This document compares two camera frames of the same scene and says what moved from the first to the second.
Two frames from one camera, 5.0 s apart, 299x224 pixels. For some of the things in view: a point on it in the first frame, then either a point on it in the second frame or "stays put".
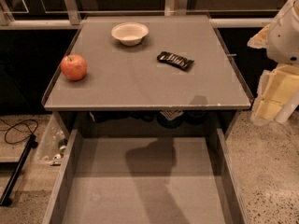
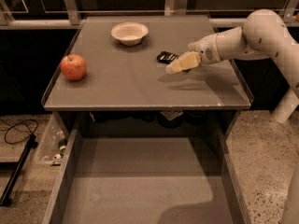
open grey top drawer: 148,175 stays put
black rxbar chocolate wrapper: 178,62 stays put
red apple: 73,66 stays put
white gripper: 284,44 -> 205,50
